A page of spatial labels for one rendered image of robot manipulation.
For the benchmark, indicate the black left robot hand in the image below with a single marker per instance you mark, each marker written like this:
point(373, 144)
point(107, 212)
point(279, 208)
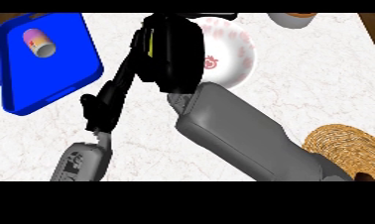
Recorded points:
point(107, 102)

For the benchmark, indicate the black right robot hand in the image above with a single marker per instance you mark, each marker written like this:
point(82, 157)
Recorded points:
point(175, 56)

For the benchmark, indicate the yellow-green pear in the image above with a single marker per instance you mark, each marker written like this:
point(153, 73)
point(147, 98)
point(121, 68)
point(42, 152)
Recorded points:
point(150, 43)

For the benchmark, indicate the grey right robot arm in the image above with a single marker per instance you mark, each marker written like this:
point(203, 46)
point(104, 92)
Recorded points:
point(243, 132)

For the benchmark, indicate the white bowl with pink pattern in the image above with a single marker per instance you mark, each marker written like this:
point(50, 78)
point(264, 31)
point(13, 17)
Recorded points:
point(225, 53)

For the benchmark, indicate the woven wicker placemat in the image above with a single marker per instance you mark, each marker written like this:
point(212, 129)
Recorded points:
point(344, 147)

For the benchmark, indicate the blue cutting board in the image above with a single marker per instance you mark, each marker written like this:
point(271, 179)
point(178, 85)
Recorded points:
point(57, 69)

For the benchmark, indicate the pink and yellow can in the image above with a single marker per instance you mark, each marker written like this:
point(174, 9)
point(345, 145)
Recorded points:
point(36, 42)

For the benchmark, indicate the grey pot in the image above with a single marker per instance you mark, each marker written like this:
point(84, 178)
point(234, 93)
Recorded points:
point(290, 21)

